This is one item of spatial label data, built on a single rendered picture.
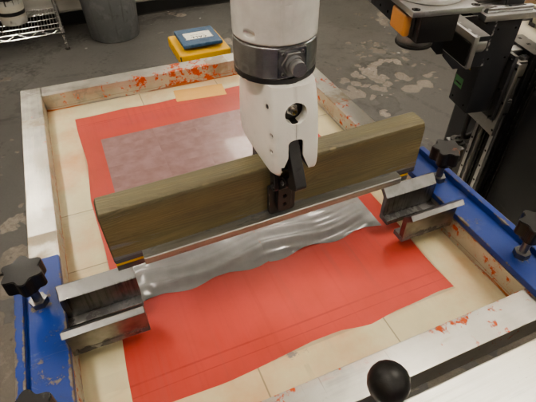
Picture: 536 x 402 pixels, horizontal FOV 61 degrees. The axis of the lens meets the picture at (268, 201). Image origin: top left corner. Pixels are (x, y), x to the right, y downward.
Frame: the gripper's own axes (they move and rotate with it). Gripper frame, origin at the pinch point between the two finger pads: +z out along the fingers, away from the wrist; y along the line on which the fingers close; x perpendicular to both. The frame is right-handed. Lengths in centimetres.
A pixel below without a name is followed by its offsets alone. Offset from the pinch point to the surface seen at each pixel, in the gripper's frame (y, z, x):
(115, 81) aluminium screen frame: 53, 11, 12
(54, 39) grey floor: 339, 112, 35
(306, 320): -9.8, 13.8, -0.1
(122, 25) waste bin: 313, 99, -15
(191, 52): 69, 15, -8
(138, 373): -8.6, 13.6, 20.1
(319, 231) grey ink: 2.1, 13.2, -8.0
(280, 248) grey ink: 1.7, 13.5, -1.7
